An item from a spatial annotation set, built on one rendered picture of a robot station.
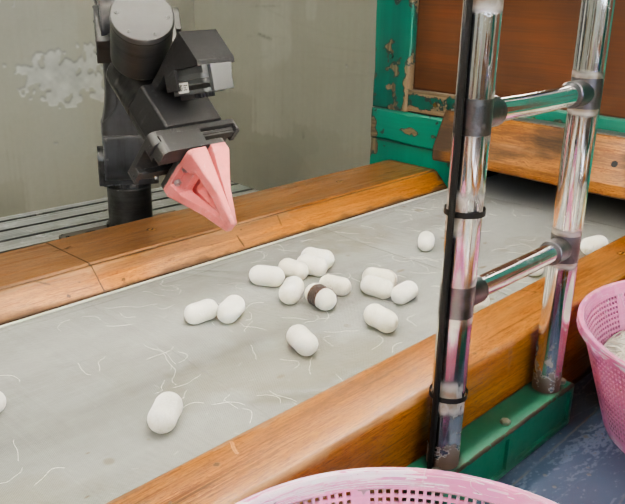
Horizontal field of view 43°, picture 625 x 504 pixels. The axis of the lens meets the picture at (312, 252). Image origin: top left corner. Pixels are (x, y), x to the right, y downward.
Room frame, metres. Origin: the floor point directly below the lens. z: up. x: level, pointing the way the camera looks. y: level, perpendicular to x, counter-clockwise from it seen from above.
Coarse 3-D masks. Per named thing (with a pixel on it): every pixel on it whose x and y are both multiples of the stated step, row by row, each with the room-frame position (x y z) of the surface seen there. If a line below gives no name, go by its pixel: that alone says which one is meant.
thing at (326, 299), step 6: (306, 288) 0.69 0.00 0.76; (324, 288) 0.68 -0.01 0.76; (306, 294) 0.69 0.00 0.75; (318, 294) 0.67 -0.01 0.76; (324, 294) 0.67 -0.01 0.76; (330, 294) 0.67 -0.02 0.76; (318, 300) 0.67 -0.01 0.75; (324, 300) 0.67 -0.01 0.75; (330, 300) 0.67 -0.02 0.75; (336, 300) 0.68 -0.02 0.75; (318, 306) 0.67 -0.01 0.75; (324, 306) 0.67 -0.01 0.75; (330, 306) 0.67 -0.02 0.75
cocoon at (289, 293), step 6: (294, 276) 0.71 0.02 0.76; (288, 282) 0.69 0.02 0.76; (294, 282) 0.69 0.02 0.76; (300, 282) 0.70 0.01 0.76; (282, 288) 0.69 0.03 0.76; (288, 288) 0.68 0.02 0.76; (294, 288) 0.68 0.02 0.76; (300, 288) 0.69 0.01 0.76; (282, 294) 0.68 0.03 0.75; (288, 294) 0.68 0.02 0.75; (294, 294) 0.68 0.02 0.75; (300, 294) 0.69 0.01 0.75; (282, 300) 0.68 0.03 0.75; (288, 300) 0.68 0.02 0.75; (294, 300) 0.68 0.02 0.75
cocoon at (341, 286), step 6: (324, 276) 0.72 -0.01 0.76; (330, 276) 0.72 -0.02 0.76; (336, 276) 0.72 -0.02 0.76; (324, 282) 0.71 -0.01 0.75; (330, 282) 0.71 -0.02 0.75; (336, 282) 0.71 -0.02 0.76; (342, 282) 0.71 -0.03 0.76; (348, 282) 0.71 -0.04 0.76; (330, 288) 0.71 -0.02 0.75; (336, 288) 0.71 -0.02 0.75; (342, 288) 0.70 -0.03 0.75; (348, 288) 0.71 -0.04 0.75; (336, 294) 0.71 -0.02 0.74; (342, 294) 0.71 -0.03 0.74
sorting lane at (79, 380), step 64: (256, 256) 0.82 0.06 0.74; (384, 256) 0.83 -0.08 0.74; (512, 256) 0.84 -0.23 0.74; (64, 320) 0.64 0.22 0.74; (128, 320) 0.64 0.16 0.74; (256, 320) 0.65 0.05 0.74; (320, 320) 0.65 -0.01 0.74; (0, 384) 0.53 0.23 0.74; (64, 384) 0.53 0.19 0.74; (128, 384) 0.53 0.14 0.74; (192, 384) 0.53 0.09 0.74; (256, 384) 0.53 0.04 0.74; (320, 384) 0.54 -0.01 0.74; (0, 448) 0.44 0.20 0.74; (64, 448) 0.44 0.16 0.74; (128, 448) 0.45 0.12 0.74; (192, 448) 0.45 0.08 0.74
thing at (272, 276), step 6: (252, 270) 0.73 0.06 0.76; (258, 270) 0.73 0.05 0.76; (264, 270) 0.73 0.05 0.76; (270, 270) 0.73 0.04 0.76; (276, 270) 0.73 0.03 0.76; (282, 270) 0.73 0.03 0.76; (252, 276) 0.73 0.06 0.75; (258, 276) 0.73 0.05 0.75; (264, 276) 0.73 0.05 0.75; (270, 276) 0.72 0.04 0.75; (276, 276) 0.72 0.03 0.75; (282, 276) 0.73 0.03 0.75; (252, 282) 0.73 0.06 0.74; (258, 282) 0.73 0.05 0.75; (264, 282) 0.73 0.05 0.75; (270, 282) 0.72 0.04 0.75; (276, 282) 0.72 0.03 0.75; (282, 282) 0.73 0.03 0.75
